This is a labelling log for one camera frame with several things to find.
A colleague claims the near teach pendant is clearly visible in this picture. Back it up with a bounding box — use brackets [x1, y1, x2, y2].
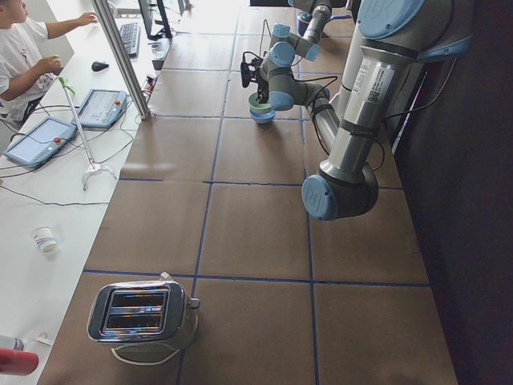
[3, 116, 77, 168]

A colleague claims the aluminium frame post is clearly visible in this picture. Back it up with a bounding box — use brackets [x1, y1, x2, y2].
[91, 0, 151, 120]

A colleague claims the far teach pendant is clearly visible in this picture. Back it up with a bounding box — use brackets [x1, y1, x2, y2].
[77, 89, 127, 131]

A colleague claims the black monitor stand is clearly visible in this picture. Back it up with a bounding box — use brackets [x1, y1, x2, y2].
[138, 0, 173, 41]

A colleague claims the black keyboard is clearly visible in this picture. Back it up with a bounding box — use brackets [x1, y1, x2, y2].
[119, 22, 140, 58]

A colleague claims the black computer mouse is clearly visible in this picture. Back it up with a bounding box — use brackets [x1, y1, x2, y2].
[91, 61, 109, 72]

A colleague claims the blue saucepan with lid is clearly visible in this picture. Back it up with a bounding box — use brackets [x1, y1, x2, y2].
[297, 12, 352, 35]

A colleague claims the silver toaster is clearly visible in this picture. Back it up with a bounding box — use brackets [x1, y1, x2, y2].
[87, 272, 200, 367]

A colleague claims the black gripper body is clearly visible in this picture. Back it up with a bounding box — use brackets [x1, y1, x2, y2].
[256, 68, 269, 96]

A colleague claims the red bottle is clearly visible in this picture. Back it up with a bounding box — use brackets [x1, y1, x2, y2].
[1, 335, 39, 375]

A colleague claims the green bowl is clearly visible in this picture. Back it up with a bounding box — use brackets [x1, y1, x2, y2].
[248, 92, 273, 115]

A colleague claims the seated person white shirt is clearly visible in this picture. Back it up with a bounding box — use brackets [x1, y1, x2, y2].
[1, 1, 98, 124]

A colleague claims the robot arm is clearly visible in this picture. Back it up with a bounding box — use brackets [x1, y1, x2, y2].
[256, 1, 334, 111]
[260, 1, 475, 221]

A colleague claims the paper cup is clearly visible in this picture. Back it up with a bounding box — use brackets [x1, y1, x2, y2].
[30, 226, 58, 253]

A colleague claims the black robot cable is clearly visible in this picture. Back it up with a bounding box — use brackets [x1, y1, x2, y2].
[292, 55, 462, 169]

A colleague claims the blue bowl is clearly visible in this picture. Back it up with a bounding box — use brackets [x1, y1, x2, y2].
[249, 110, 276, 124]

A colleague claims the teach pendant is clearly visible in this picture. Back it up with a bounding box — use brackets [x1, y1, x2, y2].
[77, 89, 127, 131]
[3, 116, 77, 168]

